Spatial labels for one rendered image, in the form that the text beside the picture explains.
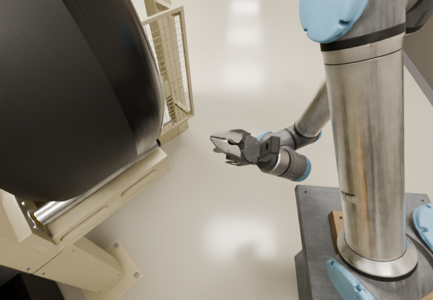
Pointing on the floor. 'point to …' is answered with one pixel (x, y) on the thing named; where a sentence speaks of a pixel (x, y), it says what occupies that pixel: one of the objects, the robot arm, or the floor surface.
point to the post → (61, 261)
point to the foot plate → (133, 270)
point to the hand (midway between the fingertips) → (216, 137)
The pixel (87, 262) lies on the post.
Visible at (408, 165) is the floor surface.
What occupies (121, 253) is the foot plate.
